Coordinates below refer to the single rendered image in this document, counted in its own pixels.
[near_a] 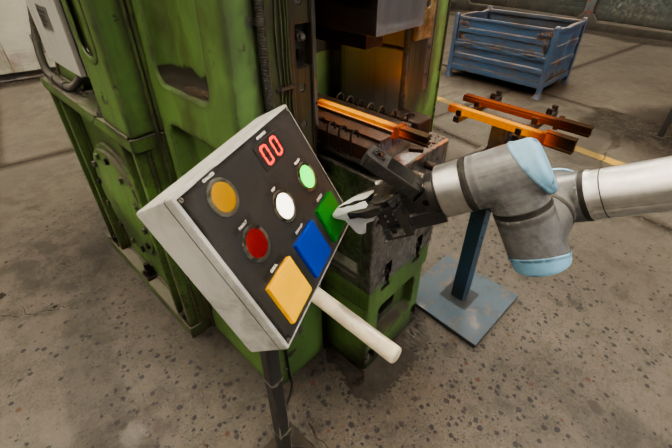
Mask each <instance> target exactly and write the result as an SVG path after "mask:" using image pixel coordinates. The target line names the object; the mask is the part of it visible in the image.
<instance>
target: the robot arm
mask: <svg viewBox="0 0 672 448"><path fill-rule="evenodd" d="M360 164H361V166H363V167H364V168H366V169H367V170H369V171H370V172H371V173H373V174H374V175H376V176H377V177H379V178H380V179H381V180H383V181H384V182H386V183H384V184H380V185H376V186H374V187H371V188H369V189H367V190H365V191H363V192H361V193H359V194H357V195H356V196H354V197H352V198H351V199H349V200H347V201H346V202H344V203H343V204H341V205H340V206H338V208H337V209H336V210H335V211H334V213H333V214H332V216H333V218H336V219H340V220H345V221H346V222H347V223H348V224H349V225H350V226H351V227H352V229H353V230H354V231H355V232H356V233H358V234H364V233H366V223H368V222H372V221H374V220H375V217H376V215H377V217H378V218H379V223H380V225H381V226H382V228H383V232H384V234H385V236H386V237H387V239H388V241H390V240H395V239H399V238H403V237H408V236H412V235H415V231H416V229H419V228H423V227H427V226H432V225H436V224H440V223H445V222H448V217H452V216H456V215H460V214H464V213H469V212H473V211H477V210H482V209H486V208H490V209H491V212H492V214H493V217H494V220H495V222H496V225H497V228H498V230H499V233H500V236H501V238H502V241H503V244H504V246H505V249H506V252H507V254H508V257H507V258H508V260H509V261H510V262H511V264H512V267H513V269H514V270H515V271H516V272H517V273H519V274H521V275H524V276H528V277H546V276H551V275H555V274H558V273H560V272H562V271H564V270H566V269H567V268H568V267H569V266H570V265H571V263H572V251H571V250H570V248H569V246H568V241H567V239H568V236H569V234H570V231H571V229H572V226H573V224H574V223H576V222H587V221H597V220H600V219H604V218H614V217H625V216H635V215H645V214H656V213H666V212H672V156H667V157H662V158H656V159H650V160H645V161H639V162H633V163H628V164H622V165H616V166H611V167H605V168H599V169H594V170H589V169H587V170H580V171H575V172H574V171H572V170H569V169H566V168H551V165H550V163H549V160H548V158H547V156H546V154H545V152H544V149H543V147H542V146H541V144H540V142H539V141H538V140H537V139H535V138H532V137H528V138H524V139H520V140H517V141H509V142H507V144H503V145H500V146H497V147H494V148H491V149H487V150H484V151H481V152H478V153H475V154H471V155H468V156H465V157H462V158H458V159H455V160H452V161H449V162H446V163H443V164H439V165H436V166H434V167H433V170H432V173H429V174H426V175H425V176H424V179H423V178H421V177H420V176H418V175H417V174H415V173H414V172H413V171H411V170H410V169H408V168H407V167H405V166H404V165H403V164H401V163H400V162H398V161H397V160H395V159H394V158H392V157H391V156H390V155H388V154H387V153H385V152H384V151H382V150H381V149H379V148H378V147H377V146H375V145H372V146H370V147H369V149H368V150H367V152H366V153H365V154H364V156H363V158H362V159H361V162H360ZM447 216H448V217H447ZM398 229H403V230H404V232H405V235H401V236H396V237H393V236H392V234H396V233H398ZM390 231H391V232H392V234H391V232H390Z"/></svg>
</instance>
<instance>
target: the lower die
mask: <svg viewBox="0 0 672 448"><path fill-rule="evenodd" d="M317 95H318V99H322V98H323V99H326V100H329V101H331V102H334V103H337V104H340V105H343V106H346V107H349V108H352V109H355V110H358V111H361V112H364V113H367V114H369V115H372V116H375V117H378V118H381V119H384V120H387V121H390V122H393V123H396V124H401V123H406V124H407V126H408V127H411V126H412V124H410V123H407V122H404V121H400V120H398V119H395V118H392V117H388V116H387V115H384V114H381V113H377V112H375V111H372V110H369V109H368V110H366V108H363V107H360V106H355V105H354V104H351V103H348V102H347V103H345V101H342V100H339V99H337V100H336V98H333V97H330V96H327V95H324V94H321V93H318V92H317ZM320 116H323V117H324V118H325V124H323V119H322V118H321V119H319V121H318V138H319V141H320V142H321V143H323V144H326V143H327V133H326V127H327V124H328V122H330V121H331V120H334V121H335V122H336V129H334V123H331V124H330V125H329V144H330V147H333V148H335V149H337V147H338V129H339V127H340V126H341V125H346V126H347V132H345V127H342V128H341V130H340V148H341V151H342V152H344V153H346V154H348V153H349V138H350V133H351V132H352V131H353V130H354V129H357V130H358V131H359V138H357V132H354V133H353V135H352V150H351V152H352V156H353V157H356V158H358V159H360V160H361V159H362V158H363V156H364V154H365V153H366V152H367V150H368V149H369V147H370V146H372V145H375V146H377V147H378V148H379V149H381V150H382V151H384V152H385V153H387V154H388V155H390V156H391V157H392V156H394V155H395V154H397V153H399V152H401V151H402V150H404V149H406V148H408V147H409V143H410V142H409V141H406V140H403V139H401V138H398V139H394V138H393V133H394V131H393V130H390V129H387V128H384V127H382V126H379V125H376V124H373V123H370V122H368V121H365V120H362V119H359V118H356V117H354V116H351V115H348V114H345V113H342V112H340V111H337V110H334V109H331V108H328V107H326V106H323V105H320V104H318V117H320Z"/></svg>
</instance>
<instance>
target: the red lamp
mask: <svg viewBox="0 0 672 448"><path fill-rule="evenodd" d="M246 245H247V248H248V251H249V252H250V254H251V255H252V256H254V257H256V258H262V257H263V256H264V255H265V254H266V252H267V249H268V242H267V239H266V236H265V235H264V233H263V232H262V231H261V230H259V229H256V228H254V229H251V230H250V231H249V232H248V234H247V236H246Z"/></svg>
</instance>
